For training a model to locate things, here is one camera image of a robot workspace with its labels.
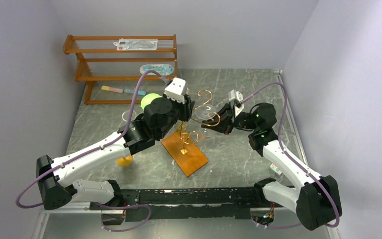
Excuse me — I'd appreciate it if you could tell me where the clear wine glass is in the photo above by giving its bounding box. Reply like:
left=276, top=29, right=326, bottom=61
left=193, top=105, right=216, bottom=140
left=121, top=110, right=137, bottom=122

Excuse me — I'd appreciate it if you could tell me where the green plastic wine glass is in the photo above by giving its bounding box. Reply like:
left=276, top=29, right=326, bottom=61
left=140, top=93, right=162, bottom=110

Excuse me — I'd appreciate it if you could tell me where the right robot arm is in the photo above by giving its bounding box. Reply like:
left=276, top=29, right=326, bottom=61
left=201, top=103, right=342, bottom=231

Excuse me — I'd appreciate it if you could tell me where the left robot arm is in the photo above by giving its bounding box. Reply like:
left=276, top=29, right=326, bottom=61
left=36, top=95, right=195, bottom=210

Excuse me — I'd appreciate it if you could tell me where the orange plastic wine glass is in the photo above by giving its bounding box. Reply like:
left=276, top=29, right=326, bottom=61
left=116, top=156, right=133, bottom=167

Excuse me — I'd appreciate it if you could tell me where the blue packaged item lower shelf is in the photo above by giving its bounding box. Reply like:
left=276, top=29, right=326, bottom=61
left=139, top=64, right=175, bottom=76

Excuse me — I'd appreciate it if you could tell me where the small white teal box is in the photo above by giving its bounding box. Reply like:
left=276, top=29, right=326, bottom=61
left=270, top=164, right=282, bottom=175

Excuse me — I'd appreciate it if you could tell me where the blue eraser stick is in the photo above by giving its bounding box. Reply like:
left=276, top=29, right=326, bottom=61
left=123, top=89, right=147, bottom=96

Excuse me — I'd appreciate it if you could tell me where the yellow pink eraser stick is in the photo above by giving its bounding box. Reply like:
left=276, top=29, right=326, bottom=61
left=101, top=86, right=123, bottom=94

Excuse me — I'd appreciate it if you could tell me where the packaged item top shelf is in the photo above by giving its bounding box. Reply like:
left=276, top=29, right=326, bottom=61
left=113, top=38, right=158, bottom=51

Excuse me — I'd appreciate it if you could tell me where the wooden two-tier shelf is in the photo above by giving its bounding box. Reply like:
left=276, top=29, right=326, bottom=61
left=62, top=34, right=178, bottom=105

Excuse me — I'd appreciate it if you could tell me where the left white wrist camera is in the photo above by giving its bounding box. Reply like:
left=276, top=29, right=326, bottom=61
left=164, top=77, right=188, bottom=104

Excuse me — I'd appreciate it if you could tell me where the gold wire wine glass rack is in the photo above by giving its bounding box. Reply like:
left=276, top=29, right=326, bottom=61
left=162, top=89, right=213, bottom=177

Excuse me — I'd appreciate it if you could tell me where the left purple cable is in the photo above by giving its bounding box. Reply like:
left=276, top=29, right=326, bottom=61
left=15, top=70, right=170, bottom=209

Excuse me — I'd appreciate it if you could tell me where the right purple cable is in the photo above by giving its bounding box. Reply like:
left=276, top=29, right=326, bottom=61
left=242, top=82, right=341, bottom=230

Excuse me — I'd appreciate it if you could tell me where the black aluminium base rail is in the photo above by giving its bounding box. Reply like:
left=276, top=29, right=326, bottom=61
left=39, top=186, right=310, bottom=223

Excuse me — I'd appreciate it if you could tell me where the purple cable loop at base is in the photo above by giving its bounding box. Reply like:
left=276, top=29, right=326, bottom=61
left=92, top=202, right=153, bottom=233

